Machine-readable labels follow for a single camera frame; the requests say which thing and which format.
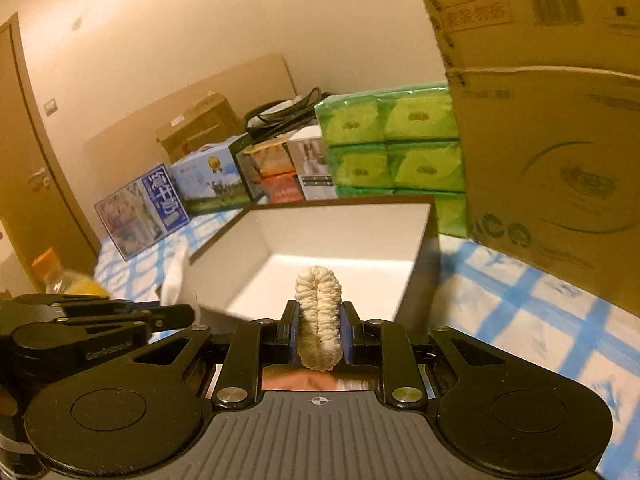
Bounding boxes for cream hair scrunchie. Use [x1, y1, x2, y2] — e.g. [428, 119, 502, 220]
[295, 266, 343, 372]

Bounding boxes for white cloth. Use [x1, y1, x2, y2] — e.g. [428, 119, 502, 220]
[160, 246, 201, 325]

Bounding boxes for orange juice bottle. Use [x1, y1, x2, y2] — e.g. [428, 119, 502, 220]
[32, 247, 110, 297]

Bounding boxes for brown open cardboard box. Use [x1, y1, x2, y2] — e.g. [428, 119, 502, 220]
[186, 195, 440, 334]

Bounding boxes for blue white checked bedspread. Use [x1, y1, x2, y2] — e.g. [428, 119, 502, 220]
[92, 206, 640, 480]

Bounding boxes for wooden door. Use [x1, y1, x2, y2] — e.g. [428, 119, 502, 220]
[1, 15, 100, 270]

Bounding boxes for cow picture milk box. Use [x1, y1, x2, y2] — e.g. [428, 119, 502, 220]
[169, 133, 264, 217]

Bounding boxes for stacked orange food bowls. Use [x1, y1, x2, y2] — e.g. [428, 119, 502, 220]
[242, 136, 304, 204]

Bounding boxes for wooden headboard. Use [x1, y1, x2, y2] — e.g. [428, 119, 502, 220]
[85, 53, 295, 204]

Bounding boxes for white product box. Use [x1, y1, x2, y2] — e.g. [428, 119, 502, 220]
[286, 125, 337, 200]

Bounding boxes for green tissue pack bundle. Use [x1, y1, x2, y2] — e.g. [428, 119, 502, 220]
[314, 82, 469, 237]

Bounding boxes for brown box on headboard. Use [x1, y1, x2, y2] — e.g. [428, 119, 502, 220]
[156, 92, 244, 162]

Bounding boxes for large brown cardboard box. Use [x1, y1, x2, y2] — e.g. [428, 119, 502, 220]
[423, 0, 639, 312]

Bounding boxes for black cables bundle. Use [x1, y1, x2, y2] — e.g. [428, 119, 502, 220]
[243, 86, 334, 137]

